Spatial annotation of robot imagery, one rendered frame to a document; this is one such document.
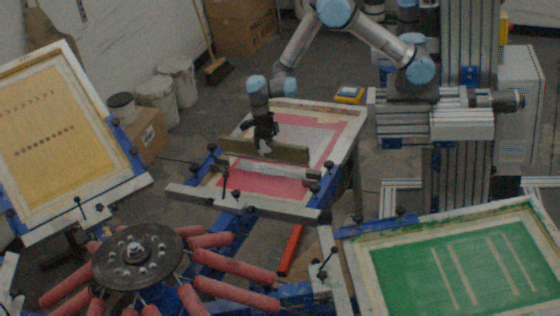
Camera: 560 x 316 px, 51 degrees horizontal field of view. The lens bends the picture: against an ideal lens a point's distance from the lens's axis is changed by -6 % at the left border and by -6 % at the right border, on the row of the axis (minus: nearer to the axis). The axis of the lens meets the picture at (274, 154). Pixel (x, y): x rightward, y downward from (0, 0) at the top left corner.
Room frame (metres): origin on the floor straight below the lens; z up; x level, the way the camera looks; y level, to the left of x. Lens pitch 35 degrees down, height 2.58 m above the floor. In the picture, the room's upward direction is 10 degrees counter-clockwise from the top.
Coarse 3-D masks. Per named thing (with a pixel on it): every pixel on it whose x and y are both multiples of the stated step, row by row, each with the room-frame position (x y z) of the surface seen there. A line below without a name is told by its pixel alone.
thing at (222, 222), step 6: (222, 216) 1.84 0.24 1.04; (228, 216) 1.83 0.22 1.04; (234, 216) 1.83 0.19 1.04; (240, 216) 1.87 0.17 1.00; (216, 222) 1.81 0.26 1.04; (222, 222) 1.80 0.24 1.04; (228, 222) 1.80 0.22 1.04; (210, 228) 1.78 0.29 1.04; (216, 228) 1.77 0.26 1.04; (222, 228) 1.77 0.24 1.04; (228, 228) 1.78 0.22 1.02
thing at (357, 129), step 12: (288, 108) 2.69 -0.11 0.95; (300, 108) 2.66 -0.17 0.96; (312, 108) 2.63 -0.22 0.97; (324, 108) 2.60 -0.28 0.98; (336, 108) 2.56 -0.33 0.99; (348, 108) 2.54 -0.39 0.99; (360, 108) 2.52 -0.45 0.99; (360, 120) 2.42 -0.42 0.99; (240, 132) 2.49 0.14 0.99; (360, 132) 2.36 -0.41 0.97; (348, 144) 2.24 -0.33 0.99; (336, 156) 2.17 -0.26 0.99; (348, 156) 2.20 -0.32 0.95; (204, 180) 2.18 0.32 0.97; (228, 192) 2.05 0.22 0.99; (288, 204) 1.91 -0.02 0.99; (300, 204) 1.89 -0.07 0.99
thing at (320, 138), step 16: (304, 128) 2.48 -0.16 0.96; (320, 128) 2.46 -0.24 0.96; (336, 128) 2.44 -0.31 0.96; (304, 144) 2.35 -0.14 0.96; (320, 144) 2.33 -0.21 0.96; (320, 160) 2.21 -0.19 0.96; (272, 176) 2.15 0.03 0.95; (272, 192) 2.04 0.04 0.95; (288, 192) 2.02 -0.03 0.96; (304, 192) 2.01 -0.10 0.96
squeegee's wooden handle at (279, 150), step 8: (224, 136) 2.24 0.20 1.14; (232, 136) 2.23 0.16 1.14; (224, 144) 2.23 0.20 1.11; (232, 144) 2.21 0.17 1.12; (240, 144) 2.19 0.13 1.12; (248, 144) 2.17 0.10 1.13; (272, 144) 2.12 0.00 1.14; (280, 144) 2.11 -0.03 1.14; (288, 144) 2.10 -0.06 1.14; (224, 152) 2.23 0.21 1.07; (240, 152) 2.19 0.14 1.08; (248, 152) 2.17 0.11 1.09; (256, 152) 2.15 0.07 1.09; (272, 152) 2.11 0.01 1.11; (280, 152) 2.10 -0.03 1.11; (288, 152) 2.08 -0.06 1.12; (296, 152) 2.06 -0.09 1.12; (304, 152) 2.04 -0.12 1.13; (296, 160) 2.06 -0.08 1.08; (304, 160) 2.04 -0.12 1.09
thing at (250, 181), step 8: (280, 120) 2.59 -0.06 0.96; (288, 120) 2.58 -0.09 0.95; (296, 120) 2.57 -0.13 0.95; (304, 120) 2.55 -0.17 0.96; (280, 128) 2.52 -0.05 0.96; (288, 128) 2.51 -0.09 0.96; (296, 128) 2.50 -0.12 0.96; (280, 136) 2.45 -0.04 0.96; (288, 136) 2.44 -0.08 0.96; (256, 160) 2.29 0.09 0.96; (232, 168) 2.26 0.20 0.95; (232, 176) 2.20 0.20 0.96; (240, 176) 2.19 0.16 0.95; (248, 176) 2.18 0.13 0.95; (256, 176) 2.17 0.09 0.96; (264, 176) 2.16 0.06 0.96; (216, 184) 2.16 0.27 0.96; (232, 184) 2.14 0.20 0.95; (240, 184) 2.13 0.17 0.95; (248, 184) 2.12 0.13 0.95; (256, 184) 2.12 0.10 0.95; (256, 192) 2.06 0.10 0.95
